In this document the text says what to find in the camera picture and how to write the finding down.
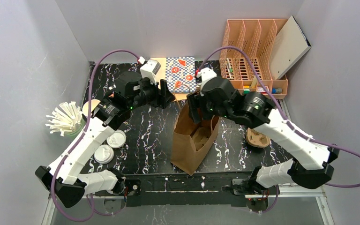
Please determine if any green cup of stirrers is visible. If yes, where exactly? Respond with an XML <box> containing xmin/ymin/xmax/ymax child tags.
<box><xmin>45</xmin><ymin>101</ymin><xmax>86</xmax><ymax>137</ymax></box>

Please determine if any white folder board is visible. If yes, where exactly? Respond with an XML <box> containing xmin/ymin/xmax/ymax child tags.
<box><xmin>269</xmin><ymin>16</ymin><xmax>311</xmax><ymax>80</ymax></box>

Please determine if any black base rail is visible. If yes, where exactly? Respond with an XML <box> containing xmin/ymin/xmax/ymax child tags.
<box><xmin>123</xmin><ymin>171</ymin><xmax>251</xmax><ymax>195</ymax></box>

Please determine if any orange file organizer rack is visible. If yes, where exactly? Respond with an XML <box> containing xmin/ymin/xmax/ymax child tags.
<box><xmin>219</xmin><ymin>19</ymin><xmax>288</xmax><ymax>99</ymax></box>

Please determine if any checkered paper sheet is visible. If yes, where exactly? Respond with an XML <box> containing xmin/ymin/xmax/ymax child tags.
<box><xmin>165</xmin><ymin>56</ymin><xmax>196</xmax><ymax>93</ymax></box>

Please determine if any white lid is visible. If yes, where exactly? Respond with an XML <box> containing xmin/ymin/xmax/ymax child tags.
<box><xmin>93</xmin><ymin>144</ymin><xmax>114</xmax><ymax>164</ymax></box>
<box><xmin>106</xmin><ymin>130</ymin><xmax>127</xmax><ymax>149</ymax></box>

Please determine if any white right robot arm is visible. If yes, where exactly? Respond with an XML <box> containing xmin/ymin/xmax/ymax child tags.
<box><xmin>187</xmin><ymin>68</ymin><xmax>338</xmax><ymax>189</ymax></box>

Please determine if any brown paper bag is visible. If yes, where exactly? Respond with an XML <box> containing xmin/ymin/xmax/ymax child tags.
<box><xmin>170</xmin><ymin>104</ymin><xmax>220</xmax><ymax>176</ymax></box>

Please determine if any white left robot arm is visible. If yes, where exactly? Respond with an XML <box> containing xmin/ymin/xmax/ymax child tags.
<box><xmin>35</xmin><ymin>59</ymin><xmax>175</xmax><ymax>208</ymax></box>

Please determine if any cardboard cup carrier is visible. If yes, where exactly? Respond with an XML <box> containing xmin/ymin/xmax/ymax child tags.
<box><xmin>246</xmin><ymin>128</ymin><xmax>271</xmax><ymax>148</ymax></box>

